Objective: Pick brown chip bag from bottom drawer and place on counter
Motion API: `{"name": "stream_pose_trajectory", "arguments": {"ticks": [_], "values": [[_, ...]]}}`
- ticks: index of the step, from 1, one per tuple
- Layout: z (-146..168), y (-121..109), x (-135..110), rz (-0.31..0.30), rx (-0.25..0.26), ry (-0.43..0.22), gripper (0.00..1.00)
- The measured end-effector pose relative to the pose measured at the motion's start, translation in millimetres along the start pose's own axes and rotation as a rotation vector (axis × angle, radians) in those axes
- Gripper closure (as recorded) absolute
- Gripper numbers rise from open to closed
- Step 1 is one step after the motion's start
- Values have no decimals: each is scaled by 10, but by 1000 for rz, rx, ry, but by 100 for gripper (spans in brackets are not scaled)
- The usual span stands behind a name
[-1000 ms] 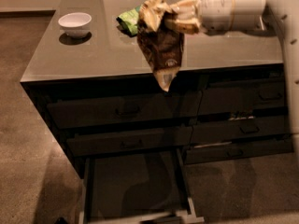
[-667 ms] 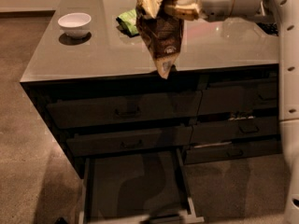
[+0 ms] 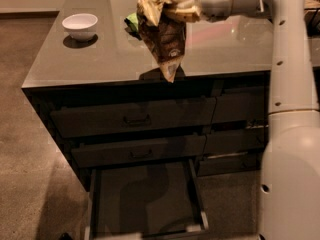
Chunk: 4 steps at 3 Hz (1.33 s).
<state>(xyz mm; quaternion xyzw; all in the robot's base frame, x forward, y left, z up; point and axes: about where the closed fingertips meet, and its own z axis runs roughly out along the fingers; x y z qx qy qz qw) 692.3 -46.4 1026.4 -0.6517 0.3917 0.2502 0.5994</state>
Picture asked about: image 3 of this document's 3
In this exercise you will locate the bottom right drawer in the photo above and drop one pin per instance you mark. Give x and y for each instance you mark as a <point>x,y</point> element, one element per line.
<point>230,163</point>

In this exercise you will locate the top right drawer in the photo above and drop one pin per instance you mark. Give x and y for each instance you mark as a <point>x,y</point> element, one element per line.
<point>240,105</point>

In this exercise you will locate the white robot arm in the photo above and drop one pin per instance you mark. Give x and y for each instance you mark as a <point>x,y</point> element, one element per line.
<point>289,206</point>

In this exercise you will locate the white ceramic bowl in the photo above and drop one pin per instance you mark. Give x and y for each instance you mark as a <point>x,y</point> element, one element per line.
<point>81,27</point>

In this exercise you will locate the grey kitchen counter cabinet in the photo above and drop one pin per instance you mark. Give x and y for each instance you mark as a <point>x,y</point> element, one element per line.
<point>116,67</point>

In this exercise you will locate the middle left drawer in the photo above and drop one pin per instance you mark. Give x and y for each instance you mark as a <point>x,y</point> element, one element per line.
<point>138,150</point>

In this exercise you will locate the top left drawer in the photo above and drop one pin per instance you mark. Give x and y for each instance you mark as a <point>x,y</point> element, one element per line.
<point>131,117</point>

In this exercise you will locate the middle right drawer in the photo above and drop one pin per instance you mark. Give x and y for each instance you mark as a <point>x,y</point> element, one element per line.
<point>235,141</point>

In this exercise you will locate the green chip bag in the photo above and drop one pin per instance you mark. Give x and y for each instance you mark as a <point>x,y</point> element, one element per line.
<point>132,23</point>

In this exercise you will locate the brown chip bag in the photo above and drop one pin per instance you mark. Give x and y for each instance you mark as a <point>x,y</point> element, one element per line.
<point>164,37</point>

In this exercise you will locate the open bottom left drawer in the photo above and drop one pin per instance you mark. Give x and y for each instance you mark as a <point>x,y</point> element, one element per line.
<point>151,201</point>

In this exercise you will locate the black wire basket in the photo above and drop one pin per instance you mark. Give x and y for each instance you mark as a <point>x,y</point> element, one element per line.
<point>312,17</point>

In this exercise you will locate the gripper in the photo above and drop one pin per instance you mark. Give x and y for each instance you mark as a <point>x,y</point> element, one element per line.
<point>216,0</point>

